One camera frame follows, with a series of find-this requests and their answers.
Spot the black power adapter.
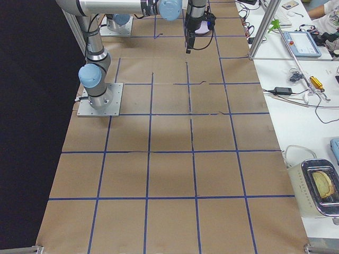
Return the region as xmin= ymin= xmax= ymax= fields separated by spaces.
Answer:
xmin=274 ymin=87 xmax=293 ymax=96

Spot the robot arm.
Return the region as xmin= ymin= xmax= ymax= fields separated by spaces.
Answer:
xmin=106 ymin=14 xmax=130 ymax=31
xmin=56 ymin=1 xmax=187 ymax=110

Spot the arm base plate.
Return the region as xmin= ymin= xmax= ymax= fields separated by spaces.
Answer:
xmin=77 ymin=83 xmax=123 ymax=117
xmin=100 ymin=16 xmax=133 ymax=37

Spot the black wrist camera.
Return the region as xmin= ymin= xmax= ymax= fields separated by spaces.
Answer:
xmin=203 ymin=11 xmax=216 ymax=31

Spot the teach pendant tablet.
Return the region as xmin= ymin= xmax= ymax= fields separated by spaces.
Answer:
xmin=283 ymin=31 xmax=322 ymax=58

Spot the person in white shirt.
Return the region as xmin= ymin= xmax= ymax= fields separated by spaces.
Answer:
xmin=308 ymin=0 xmax=338 ymax=51

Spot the toast slice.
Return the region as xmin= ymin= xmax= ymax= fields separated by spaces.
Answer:
xmin=312 ymin=171 xmax=334 ymax=198

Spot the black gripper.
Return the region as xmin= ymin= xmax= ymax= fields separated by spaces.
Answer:
xmin=185 ymin=30 xmax=195 ymax=54

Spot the yellow tool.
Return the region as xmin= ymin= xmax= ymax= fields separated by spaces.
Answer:
xmin=309 ymin=76 xmax=325 ymax=92

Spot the aluminium frame upright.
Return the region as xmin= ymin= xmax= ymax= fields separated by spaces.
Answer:
xmin=248 ymin=0 xmax=280 ymax=60

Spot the brown paper table cover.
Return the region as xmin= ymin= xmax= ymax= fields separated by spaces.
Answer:
xmin=37 ymin=1 xmax=307 ymax=253

